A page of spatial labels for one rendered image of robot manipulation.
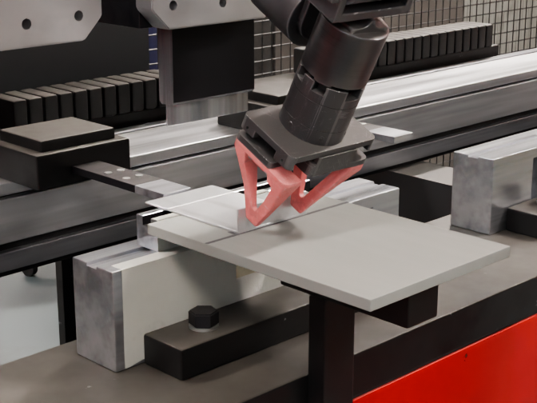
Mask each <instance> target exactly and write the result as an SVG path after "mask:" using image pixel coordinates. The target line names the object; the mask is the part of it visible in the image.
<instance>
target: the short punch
mask: <svg viewBox="0 0 537 403"><path fill-rule="evenodd" d="M157 37H158V68H159V98H160V102H161V104H164V105H166V126H175V125H179V124H183V123H187V122H195V121H199V120H204V119H208V118H215V117H220V116H224V115H228V114H235V113H240V112H244V111H248V92H250V91H253V90H254V19H250V20H244V21H237V22H226V23H219V24H212V25H206V26H194V27H187V28H180V29H174V30H166V29H160V28H157Z"/></svg>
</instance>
